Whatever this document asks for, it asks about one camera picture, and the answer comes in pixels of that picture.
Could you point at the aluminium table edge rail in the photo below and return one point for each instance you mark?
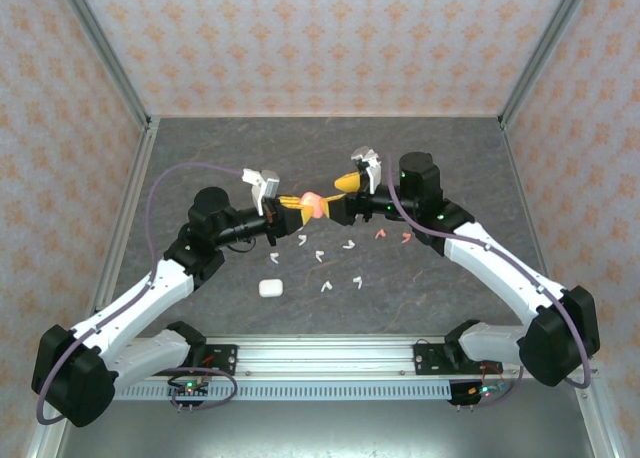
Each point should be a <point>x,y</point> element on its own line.
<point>129,203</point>
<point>529,203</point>

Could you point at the white earbud charging case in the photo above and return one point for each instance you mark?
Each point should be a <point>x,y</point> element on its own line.
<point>270,288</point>

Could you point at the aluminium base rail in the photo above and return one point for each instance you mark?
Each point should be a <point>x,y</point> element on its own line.
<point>325,355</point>

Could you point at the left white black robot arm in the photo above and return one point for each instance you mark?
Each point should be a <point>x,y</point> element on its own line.
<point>125,308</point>

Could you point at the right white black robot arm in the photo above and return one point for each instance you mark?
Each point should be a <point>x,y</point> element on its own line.
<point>500,273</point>

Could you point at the aluminium frame post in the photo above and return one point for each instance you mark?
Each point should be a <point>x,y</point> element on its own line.
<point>102,45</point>
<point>548,43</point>

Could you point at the grey metal sheet panel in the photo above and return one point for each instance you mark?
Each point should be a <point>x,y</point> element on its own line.
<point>325,433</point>

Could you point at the small circuit board with LEDs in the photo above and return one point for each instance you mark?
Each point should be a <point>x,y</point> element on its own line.
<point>477,392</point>
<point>190,389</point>

